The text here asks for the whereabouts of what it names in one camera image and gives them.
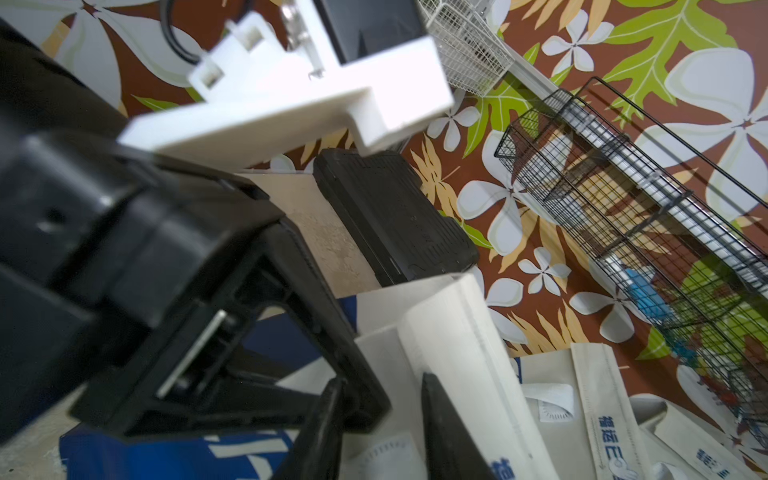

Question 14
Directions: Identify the black wire basket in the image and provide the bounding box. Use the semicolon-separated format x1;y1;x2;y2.
495;77;767;443

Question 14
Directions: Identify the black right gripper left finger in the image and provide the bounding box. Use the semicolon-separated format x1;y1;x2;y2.
271;378;345;480

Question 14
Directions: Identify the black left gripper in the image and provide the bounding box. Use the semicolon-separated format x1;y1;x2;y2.
70;133;391;440

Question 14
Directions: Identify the white wire basket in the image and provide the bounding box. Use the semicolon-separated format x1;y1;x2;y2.
417;0;513;97

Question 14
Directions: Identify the black plastic tool case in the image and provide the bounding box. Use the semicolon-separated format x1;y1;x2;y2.
313;148;479;287

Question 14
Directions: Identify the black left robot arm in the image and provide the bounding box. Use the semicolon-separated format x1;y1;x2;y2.
1;23;391;441

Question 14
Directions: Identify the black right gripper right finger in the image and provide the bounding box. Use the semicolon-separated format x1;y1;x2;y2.
421;373;495;479

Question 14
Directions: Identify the narrow takeout bag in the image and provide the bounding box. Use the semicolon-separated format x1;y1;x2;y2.
513;343;653;479

